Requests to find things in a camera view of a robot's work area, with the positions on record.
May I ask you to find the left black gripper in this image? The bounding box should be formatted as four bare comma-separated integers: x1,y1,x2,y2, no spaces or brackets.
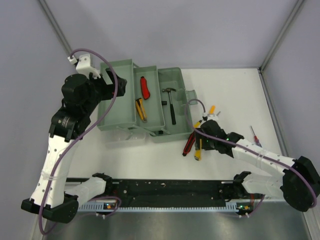
83,67,126,115

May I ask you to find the large red utility knife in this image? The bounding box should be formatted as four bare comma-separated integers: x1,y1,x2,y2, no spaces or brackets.
182,131,196,157

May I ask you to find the yellow utility knife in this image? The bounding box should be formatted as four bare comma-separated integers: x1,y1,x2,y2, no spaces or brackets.
194,138,202,161

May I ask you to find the small red utility knife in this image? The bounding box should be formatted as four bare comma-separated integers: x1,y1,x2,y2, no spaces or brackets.
140,76,151,100

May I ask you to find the green cantilever tool box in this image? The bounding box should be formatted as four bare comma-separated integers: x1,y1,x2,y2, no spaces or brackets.
97,59,197,145

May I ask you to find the black handle hammer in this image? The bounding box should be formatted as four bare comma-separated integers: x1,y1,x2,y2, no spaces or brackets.
162,87,177,125

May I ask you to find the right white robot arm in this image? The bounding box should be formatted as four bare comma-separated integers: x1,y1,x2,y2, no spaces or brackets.
195,119,320,212

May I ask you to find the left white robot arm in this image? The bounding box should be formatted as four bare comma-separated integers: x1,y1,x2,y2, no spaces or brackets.
21,70,127,224

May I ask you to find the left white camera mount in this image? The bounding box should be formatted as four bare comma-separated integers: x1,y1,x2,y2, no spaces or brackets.
67,53,101,79

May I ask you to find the grey slotted cable duct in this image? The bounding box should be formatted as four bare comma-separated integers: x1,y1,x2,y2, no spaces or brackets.
78,202,239,213

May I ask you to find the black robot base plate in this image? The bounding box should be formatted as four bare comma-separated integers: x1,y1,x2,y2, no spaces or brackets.
84,177,265,202

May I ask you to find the aluminium frame rail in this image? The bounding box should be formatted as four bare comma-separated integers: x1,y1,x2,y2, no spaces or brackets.
64,181,315,202

